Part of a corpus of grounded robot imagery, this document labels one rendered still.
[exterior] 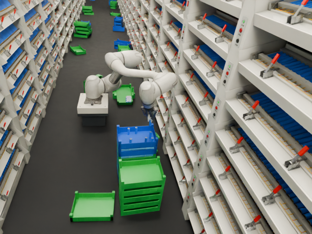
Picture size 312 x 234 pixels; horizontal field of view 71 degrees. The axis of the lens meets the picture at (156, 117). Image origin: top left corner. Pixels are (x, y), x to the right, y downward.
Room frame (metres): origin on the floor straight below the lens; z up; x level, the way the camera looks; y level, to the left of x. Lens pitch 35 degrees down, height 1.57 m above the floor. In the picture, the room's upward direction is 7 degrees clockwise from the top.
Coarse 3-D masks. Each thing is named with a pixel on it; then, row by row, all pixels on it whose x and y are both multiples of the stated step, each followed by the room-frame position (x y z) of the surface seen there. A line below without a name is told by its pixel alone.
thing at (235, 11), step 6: (204, 0) 1.43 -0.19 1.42; (210, 0) 1.34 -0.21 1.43; (216, 0) 1.26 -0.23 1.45; (222, 0) 1.20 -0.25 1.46; (228, 0) 1.17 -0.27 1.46; (234, 0) 1.16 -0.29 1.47; (240, 0) 1.13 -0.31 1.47; (216, 6) 1.27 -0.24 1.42; (222, 6) 1.20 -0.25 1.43; (228, 6) 1.13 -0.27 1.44; (234, 6) 1.08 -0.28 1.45; (240, 6) 1.05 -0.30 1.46; (228, 12) 1.13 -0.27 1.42; (234, 12) 1.08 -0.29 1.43; (240, 12) 1.03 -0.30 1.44
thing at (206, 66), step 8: (200, 40) 1.63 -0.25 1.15; (184, 48) 1.60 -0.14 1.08; (192, 48) 1.60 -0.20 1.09; (200, 48) 1.54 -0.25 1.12; (208, 48) 1.51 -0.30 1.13; (184, 56) 1.58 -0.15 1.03; (192, 56) 1.42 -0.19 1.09; (200, 56) 1.45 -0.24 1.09; (208, 56) 1.40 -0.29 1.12; (216, 56) 1.37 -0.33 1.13; (192, 64) 1.40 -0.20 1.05; (200, 64) 1.34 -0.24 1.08; (208, 64) 1.32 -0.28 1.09; (216, 64) 1.28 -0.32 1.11; (224, 64) 1.25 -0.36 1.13; (200, 72) 1.26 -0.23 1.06; (208, 72) 1.18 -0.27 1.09; (216, 72) 1.20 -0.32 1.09; (208, 80) 1.13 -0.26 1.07; (216, 80) 1.12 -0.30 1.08; (216, 88) 1.04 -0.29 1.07
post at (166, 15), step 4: (164, 4) 2.28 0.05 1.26; (164, 8) 2.28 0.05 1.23; (164, 12) 2.28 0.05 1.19; (168, 12) 2.29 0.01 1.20; (164, 16) 2.28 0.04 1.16; (168, 16) 2.29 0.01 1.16; (172, 16) 2.30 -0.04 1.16; (160, 24) 2.36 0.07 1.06; (164, 32) 2.29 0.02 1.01; (160, 36) 2.30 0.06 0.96; (164, 36) 2.29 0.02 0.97; (160, 48) 2.28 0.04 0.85; (160, 52) 2.28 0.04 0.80; (160, 56) 2.28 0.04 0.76; (164, 56) 2.29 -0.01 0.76; (156, 60) 2.35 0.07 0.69
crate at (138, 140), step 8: (120, 128) 1.38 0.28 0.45; (144, 128) 1.44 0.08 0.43; (152, 128) 1.44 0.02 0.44; (120, 136) 1.33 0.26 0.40; (128, 136) 1.34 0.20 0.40; (136, 136) 1.35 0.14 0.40; (144, 136) 1.36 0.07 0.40; (152, 136) 1.38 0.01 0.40; (120, 144) 1.19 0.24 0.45; (128, 144) 1.20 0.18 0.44; (136, 144) 1.22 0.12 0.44; (144, 144) 1.24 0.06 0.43; (152, 144) 1.26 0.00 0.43
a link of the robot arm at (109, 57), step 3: (108, 54) 1.72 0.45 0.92; (111, 54) 1.71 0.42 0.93; (114, 54) 1.71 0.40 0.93; (117, 54) 1.71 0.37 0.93; (120, 54) 1.72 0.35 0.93; (105, 57) 1.71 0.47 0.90; (108, 57) 1.68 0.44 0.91; (111, 57) 1.66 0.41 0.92; (114, 57) 1.66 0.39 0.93; (117, 57) 1.69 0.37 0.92; (120, 57) 1.70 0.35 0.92; (123, 57) 1.72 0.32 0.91; (105, 60) 1.69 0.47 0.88; (108, 60) 1.65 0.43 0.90; (111, 60) 1.63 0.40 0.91; (123, 60) 1.71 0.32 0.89; (108, 63) 1.64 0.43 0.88; (123, 63) 1.70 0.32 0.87; (108, 66) 1.66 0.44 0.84
